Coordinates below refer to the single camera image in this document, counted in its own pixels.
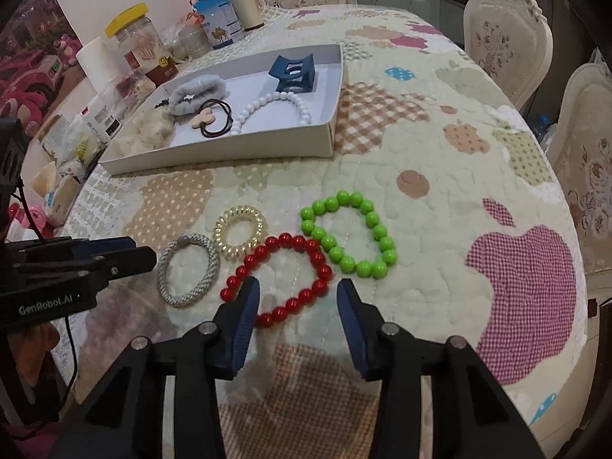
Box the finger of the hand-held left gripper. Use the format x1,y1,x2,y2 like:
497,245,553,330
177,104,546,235
26,247,158,293
5,235,139,261

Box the blue hair claw clip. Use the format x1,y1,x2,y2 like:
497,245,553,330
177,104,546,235
267,52,319,94

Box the soft tissue pack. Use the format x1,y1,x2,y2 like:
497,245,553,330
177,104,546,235
31,160,80,225

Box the red bead bracelet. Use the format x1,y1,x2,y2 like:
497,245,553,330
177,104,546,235
220,233,334,330

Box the white bottle red cap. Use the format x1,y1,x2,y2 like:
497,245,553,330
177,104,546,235
83,96,122,142

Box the clear packet red contents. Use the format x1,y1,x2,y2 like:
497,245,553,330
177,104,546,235
115,69,156,99

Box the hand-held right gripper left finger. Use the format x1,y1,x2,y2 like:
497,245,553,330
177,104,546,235
48,276,261,459

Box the white shallow cardboard box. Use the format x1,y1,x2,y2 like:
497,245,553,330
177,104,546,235
98,44,344,175

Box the blue and white milk powder can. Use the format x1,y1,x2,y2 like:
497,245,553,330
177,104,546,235
194,0,246,49

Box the glass jar yellow lid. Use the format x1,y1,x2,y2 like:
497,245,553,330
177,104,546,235
104,3,180,87

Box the clear plastic bag yellow contents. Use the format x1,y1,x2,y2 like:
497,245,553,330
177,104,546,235
67,124,108,163

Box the cream organza scrunchie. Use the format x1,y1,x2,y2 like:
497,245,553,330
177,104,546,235
122,109,174,155

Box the silver braided hair tie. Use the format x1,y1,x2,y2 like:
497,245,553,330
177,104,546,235
158,233,221,309

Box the light blue fluffy scrunchie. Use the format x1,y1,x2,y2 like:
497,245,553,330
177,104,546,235
168,75,226,116

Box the beige cup red lid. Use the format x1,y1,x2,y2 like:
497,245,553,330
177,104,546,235
228,0,267,30

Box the small empty glass jar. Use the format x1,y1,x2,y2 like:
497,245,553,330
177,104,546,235
178,21,212,58

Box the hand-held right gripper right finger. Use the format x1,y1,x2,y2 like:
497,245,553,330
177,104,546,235
336,278,546,459

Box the green bead bracelet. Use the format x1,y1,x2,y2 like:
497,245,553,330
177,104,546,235
299,190,397,279

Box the gold spiral hair tie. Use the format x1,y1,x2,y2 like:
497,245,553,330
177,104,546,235
213,205,269,261

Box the apple patterned quilted tablecloth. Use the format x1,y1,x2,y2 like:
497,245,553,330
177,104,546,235
48,4,589,459

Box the white paper towel roll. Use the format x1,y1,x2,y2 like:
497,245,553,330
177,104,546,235
76,37,120,94

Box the clear plastic water bottle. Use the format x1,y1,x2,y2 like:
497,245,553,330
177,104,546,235
535,115,558,150

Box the white and brown bead bracelet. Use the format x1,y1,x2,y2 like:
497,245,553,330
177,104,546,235
228,91,313,135

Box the dark hair tie mouse charm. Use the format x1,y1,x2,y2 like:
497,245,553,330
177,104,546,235
189,98,242,138

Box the pink plastic toy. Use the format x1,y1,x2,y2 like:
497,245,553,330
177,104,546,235
10,203,46,237

